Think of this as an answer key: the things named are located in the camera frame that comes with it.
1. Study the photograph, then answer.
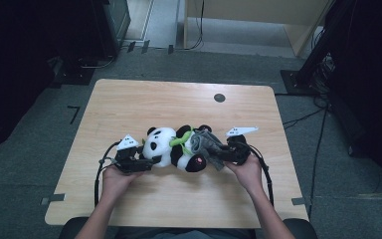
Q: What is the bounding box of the left hand-held gripper cable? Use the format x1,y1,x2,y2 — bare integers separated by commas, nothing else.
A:
94,140,122,207

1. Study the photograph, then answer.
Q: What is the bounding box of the panda plush toy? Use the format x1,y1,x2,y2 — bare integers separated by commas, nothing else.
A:
141,124,213,173

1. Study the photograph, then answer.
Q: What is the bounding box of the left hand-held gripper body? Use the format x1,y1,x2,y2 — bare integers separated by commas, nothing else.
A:
113,133,147,174

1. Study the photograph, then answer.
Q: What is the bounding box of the long black floor cable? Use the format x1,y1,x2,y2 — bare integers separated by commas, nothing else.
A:
306,106,329,220

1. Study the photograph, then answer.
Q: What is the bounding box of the black floor base plate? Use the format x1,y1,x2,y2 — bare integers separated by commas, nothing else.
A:
51,56,96,89

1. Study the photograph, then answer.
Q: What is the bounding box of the light wooden cabinet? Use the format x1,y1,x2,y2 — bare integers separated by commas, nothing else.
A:
182,0,332,58

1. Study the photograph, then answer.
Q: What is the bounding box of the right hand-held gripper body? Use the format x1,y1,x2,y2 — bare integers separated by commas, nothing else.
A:
225,125,260,166

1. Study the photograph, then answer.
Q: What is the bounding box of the short black floor cable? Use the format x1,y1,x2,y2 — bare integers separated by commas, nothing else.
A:
282,108,326,130

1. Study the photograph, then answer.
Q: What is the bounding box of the right hand-held gripper cable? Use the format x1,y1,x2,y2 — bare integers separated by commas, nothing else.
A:
248,143,276,207

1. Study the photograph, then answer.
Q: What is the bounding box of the black chair armrest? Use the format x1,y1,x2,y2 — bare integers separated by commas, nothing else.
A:
59,217,91,239
283,218,318,239

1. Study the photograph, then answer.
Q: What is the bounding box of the black hanging cable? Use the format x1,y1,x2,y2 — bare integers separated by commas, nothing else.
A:
183,0,205,52

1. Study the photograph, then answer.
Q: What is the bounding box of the person's left hand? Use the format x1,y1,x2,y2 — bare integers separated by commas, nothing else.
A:
101,163,144,200

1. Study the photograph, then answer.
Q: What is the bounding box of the person's right hand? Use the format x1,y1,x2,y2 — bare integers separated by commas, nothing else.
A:
225,153,264,196

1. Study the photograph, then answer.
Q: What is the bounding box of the hand-held gripper cable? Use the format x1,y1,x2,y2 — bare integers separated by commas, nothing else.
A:
94,140,122,207
248,143,276,207

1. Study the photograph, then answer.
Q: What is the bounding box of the person's lap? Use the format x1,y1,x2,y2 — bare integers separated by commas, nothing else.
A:
113,227,257,239

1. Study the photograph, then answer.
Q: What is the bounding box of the grey fluffy cloth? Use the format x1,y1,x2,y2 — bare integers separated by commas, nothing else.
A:
189,128,233,172

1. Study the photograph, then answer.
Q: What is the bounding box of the black metal stand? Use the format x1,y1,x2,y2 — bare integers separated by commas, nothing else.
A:
280,0,347,98

